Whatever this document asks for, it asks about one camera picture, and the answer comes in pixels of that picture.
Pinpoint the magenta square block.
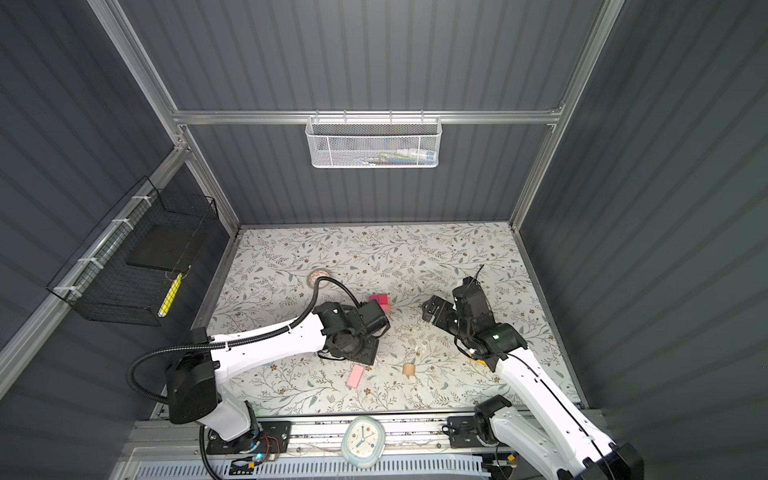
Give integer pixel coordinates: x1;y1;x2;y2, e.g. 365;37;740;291
369;294;389;307

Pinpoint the light pink rectangular block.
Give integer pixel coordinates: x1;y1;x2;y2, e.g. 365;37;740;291
346;365;365;389

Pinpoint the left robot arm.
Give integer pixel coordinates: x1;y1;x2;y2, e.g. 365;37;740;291
166;301;390;441

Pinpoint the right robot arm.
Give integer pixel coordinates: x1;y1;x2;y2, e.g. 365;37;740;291
421;277;645;479

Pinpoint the roll of clear tape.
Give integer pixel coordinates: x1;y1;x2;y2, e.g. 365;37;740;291
307;269;332;288

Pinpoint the white round clock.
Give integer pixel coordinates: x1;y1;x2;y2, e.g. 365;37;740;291
341;416;386;469

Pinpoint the yellow marker pen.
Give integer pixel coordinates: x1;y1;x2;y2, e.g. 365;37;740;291
157;273;184;318

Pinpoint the black foam pad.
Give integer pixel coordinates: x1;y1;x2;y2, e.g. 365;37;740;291
126;225;207;272

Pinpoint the black corrugated cable hose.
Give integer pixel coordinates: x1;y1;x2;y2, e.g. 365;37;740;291
125;275;362;480

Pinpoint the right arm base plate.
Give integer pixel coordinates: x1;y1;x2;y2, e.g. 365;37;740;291
441;416;498;449

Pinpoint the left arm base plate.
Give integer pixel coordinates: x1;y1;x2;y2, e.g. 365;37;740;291
206;421;293;455

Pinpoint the white wire mesh basket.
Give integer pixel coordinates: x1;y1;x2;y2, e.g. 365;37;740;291
305;117;443;169

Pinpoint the black wire basket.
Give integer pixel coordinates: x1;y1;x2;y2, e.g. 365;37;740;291
47;178;219;326

